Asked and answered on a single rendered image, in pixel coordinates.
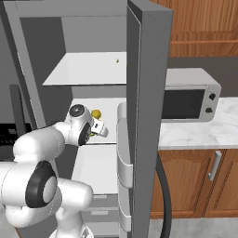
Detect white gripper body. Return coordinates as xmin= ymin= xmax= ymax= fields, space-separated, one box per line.
xmin=92 ymin=122 xmax=110 ymax=139

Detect yellow round fruit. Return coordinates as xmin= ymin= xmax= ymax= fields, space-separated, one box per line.
xmin=90 ymin=109 xmax=103 ymax=121

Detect white fridge shelf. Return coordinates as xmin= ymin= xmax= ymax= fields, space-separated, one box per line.
xmin=71 ymin=143 xmax=121 ymax=196
xmin=66 ymin=97 xmax=127 ymax=145
xmin=42 ymin=51 xmax=127 ymax=87

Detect tall white door bin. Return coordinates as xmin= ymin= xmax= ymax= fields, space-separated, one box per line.
xmin=115 ymin=101 xmax=135 ymax=189

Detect grey open fridge door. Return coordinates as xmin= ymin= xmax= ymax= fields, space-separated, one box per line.
xmin=126 ymin=0 xmax=175 ymax=238

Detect short white door bin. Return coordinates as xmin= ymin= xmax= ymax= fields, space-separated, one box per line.
xmin=117 ymin=185 xmax=133 ymax=234

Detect grey fridge drawer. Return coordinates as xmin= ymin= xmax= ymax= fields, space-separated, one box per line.
xmin=81 ymin=194 xmax=121 ymax=238

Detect wooden base cupboard door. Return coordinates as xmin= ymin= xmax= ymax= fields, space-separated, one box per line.
xmin=204 ymin=149 xmax=238 ymax=218
xmin=150 ymin=149 xmax=225 ymax=220

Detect grey fridge body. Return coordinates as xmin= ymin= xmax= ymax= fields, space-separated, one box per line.
xmin=0 ymin=0 xmax=128 ymax=238

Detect dark grey closed fridge door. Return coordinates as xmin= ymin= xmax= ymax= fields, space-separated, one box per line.
xmin=0 ymin=8 xmax=40 ymax=163

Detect white toaster oven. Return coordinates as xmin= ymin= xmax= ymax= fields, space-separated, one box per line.
xmin=161 ymin=67 xmax=223 ymax=125

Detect black curved fridge door handle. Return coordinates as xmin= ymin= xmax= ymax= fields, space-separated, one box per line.
xmin=155 ymin=151 xmax=173 ymax=238

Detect black straight fridge door handle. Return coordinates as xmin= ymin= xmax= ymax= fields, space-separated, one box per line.
xmin=8 ymin=84 xmax=28 ymax=138

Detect silver cupboard handle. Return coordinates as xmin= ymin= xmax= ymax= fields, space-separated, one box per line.
xmin=207 ymin=150 xmax=223 ymax=182

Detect wooden wall cupboards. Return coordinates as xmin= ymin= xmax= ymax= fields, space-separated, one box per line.
xmin=150 ymin=0 xmax=238 ymax=59

